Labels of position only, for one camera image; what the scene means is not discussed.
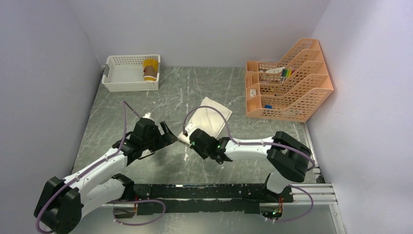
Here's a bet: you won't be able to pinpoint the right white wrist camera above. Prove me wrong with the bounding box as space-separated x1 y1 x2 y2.
183 123 197 137

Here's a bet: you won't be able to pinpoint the colourful pens in organizer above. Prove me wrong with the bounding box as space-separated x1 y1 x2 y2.
281 68 293 78

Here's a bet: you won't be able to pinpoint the aluminium rail frame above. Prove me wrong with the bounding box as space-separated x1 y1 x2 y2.
43 129 347 234

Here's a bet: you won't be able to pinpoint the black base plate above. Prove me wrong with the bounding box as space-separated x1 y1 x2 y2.
120 183 293 215

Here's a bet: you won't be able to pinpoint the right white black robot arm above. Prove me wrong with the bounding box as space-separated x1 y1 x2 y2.
189 129 315 202

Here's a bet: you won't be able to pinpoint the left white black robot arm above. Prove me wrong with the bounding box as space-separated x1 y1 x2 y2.
34 117 178 234

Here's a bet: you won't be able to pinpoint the yellow brown bear towel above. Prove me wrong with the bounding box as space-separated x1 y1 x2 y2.
142 58 158 82

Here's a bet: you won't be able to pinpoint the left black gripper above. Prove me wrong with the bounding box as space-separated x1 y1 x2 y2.
141 120 178 153

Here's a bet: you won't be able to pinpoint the orange plastic file organizer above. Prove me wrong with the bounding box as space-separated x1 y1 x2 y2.
245 38 334 122

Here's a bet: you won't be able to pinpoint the white towel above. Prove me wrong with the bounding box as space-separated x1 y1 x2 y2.
178 97 233 145

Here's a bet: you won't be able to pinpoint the white plastic basket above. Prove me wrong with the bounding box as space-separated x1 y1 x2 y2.
101 54 161 92

